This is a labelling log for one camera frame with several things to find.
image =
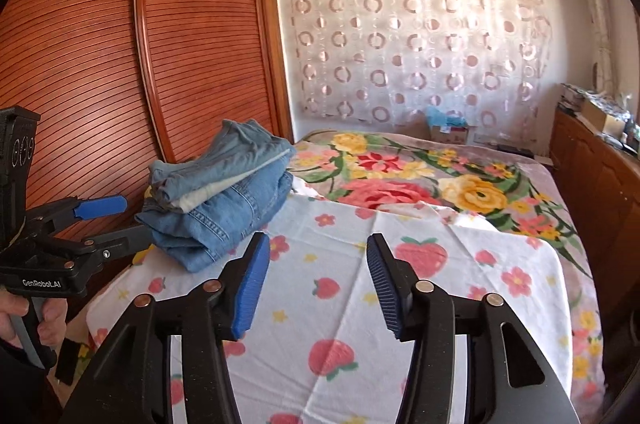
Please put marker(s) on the folded beige garment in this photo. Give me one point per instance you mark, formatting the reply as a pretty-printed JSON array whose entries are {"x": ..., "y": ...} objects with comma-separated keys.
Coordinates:
[{"x": 189, "y": 200}]

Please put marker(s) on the large floral bedspread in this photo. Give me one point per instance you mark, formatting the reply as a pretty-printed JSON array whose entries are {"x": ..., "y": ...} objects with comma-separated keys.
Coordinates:
[{"x": 514, "y": 194}]

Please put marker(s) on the white strawberry flower blanket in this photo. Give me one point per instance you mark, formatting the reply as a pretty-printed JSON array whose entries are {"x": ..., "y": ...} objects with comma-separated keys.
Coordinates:
[{"x": 318, "y": 350}]

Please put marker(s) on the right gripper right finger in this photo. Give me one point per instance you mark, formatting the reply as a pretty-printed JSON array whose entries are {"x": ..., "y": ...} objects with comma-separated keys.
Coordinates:
[{"x": 393, "y": 280}]

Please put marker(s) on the wooden louvered wardrobe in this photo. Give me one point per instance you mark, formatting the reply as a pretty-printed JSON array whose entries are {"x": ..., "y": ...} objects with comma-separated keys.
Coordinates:
[{"x": 118, "y": 84}]

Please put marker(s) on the cardboard box on cabinet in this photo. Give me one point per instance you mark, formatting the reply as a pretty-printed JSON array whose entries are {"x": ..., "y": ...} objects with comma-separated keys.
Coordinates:
[{"x": 608, "y": 121}]

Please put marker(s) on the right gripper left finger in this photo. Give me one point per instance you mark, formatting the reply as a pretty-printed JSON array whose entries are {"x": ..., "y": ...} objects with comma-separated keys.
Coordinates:
[{"x": 242, "y": 281}]

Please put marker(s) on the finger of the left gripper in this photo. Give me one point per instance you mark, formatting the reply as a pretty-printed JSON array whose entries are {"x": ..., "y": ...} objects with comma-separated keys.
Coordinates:
[
  {"x": 124, "y": 242},
  {"x": 88, "y": 209}
]

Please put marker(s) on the folded blue jeans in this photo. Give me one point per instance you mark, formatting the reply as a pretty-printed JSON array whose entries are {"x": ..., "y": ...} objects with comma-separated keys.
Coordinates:
[{"x": 211, "y": 230}]

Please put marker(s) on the wooden side cabinet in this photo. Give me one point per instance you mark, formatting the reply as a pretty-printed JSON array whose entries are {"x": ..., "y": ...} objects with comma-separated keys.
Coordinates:
[{"x": 600, "y": 186}]

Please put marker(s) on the circle patterned sheer curtain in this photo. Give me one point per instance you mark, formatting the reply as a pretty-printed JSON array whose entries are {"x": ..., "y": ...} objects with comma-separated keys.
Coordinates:
[{"x": 402, "y": 63}]

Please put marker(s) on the cardboard box with blue cloth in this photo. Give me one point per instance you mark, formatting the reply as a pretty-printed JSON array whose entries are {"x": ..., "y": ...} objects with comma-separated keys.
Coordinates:
[{"x": 448, "y": 128}]

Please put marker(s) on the teal grey pants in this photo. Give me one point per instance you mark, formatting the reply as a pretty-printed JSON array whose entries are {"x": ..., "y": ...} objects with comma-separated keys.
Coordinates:
[{"x": 237, "y": 147}]

